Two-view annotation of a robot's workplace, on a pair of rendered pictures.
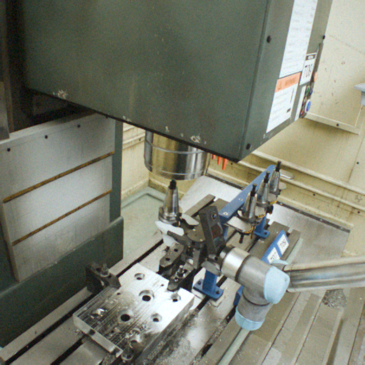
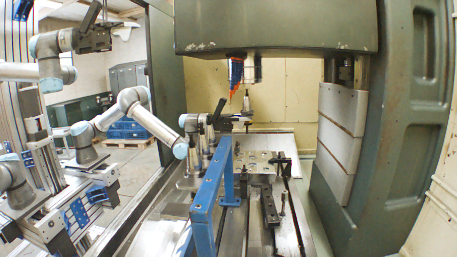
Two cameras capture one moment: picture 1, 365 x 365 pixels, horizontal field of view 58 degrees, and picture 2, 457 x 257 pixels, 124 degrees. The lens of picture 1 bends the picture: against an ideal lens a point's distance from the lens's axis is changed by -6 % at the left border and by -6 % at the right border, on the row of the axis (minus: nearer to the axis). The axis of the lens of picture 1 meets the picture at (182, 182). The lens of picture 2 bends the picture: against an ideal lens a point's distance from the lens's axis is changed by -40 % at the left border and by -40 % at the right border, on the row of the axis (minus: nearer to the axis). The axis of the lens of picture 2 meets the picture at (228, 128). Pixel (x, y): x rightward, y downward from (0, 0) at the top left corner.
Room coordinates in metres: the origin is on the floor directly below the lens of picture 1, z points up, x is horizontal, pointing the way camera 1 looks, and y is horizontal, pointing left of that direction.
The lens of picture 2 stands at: (1.58, -0.42, 1.48)
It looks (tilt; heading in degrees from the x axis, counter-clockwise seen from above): 16 degrees down; 157
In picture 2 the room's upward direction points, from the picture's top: 3 degrees counter-clockwise
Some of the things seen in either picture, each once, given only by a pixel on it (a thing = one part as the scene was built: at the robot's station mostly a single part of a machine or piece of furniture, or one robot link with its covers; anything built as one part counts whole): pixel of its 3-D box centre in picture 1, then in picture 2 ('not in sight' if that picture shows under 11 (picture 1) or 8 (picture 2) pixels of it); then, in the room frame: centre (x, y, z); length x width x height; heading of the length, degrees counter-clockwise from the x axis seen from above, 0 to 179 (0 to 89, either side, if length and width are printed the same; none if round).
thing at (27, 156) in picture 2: not in sight; (41, 152); (0.49, -1.09, 1.17); 0.22 x 0.04 x 0.09; 150
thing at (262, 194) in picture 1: (263, 190); (202, 143); (1.00, -0.27, 1.26); 0.04 x 0.04 x 0.07
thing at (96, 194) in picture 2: not in sight; (97, 195); (0.49, -0.82, 0.86); 0.09 x 0.09 x 0.09; 60
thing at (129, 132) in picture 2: not in sight; (128, 127); (-3.22, -0.95, 0.39); 1.20 x 0.80 x 0.79; 60
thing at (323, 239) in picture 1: (239, 247); not in sight; (1.32, -0.31, 0.75); 0.89 x 0.70 x 0.26; 60
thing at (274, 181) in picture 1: (275, 178); (193, 158); (1.09, -0.32, 1.26); 0.04 x 0.04 x 0.07
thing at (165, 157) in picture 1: (178, 142); (245, 70); (0.76, 0.02, 1.48); 0.16 x 0.16 x 0.12
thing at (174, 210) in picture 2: (286, 174); (175, 210); (1.23, -0.40, 1.21); 0.07 x 0.05 x 0.01; 60
